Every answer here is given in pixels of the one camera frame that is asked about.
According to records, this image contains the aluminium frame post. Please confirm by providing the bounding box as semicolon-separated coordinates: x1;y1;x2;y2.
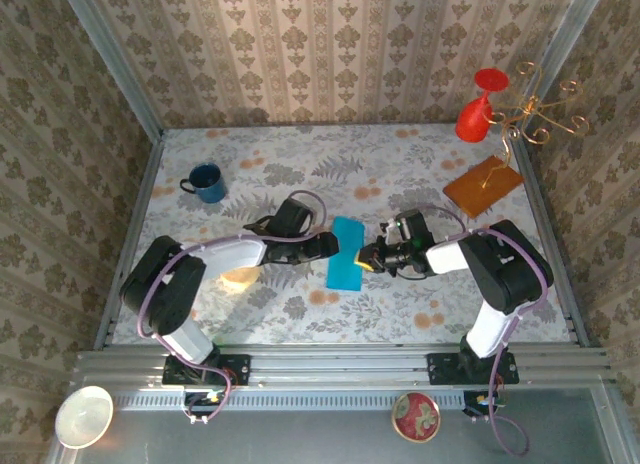
517;0;611;143
58;0;166;141

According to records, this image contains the slotted grey cable duct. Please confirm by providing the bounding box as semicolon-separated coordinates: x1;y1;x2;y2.
110;387;467;412

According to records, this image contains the white bowl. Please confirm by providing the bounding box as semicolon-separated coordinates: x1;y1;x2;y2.
53;385;115;450

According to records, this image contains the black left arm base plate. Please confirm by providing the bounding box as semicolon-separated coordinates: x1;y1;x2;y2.
162;353;251;387

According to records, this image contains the round tan wooden coaster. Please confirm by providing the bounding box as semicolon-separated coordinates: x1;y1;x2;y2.
219;266;262;290

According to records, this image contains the gold wire cup stand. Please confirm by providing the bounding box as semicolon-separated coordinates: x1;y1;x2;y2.
442;61;591;220

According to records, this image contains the aluminium table side rail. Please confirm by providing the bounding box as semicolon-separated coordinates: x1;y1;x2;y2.
513;133;592;348
93;131;166;350

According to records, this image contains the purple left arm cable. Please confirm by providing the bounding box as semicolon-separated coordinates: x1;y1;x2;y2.
135;189;329;425

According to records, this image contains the dark blue enamel mug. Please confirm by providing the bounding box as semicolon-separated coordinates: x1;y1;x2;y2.
178;162;229;205

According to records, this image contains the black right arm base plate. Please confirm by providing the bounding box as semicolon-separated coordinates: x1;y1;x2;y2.
426;351;520;385

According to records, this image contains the red floral plate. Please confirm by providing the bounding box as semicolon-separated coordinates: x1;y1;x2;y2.
390;391;442;444

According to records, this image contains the aluminium mounting rail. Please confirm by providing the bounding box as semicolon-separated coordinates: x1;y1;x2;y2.
73;342;615;387

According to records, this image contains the small circuit board with wires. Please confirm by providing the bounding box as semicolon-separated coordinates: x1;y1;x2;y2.
463;391;507;419
183;389;226;410

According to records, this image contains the red plastic wine glass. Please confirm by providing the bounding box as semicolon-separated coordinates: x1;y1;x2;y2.
454;67;511;145

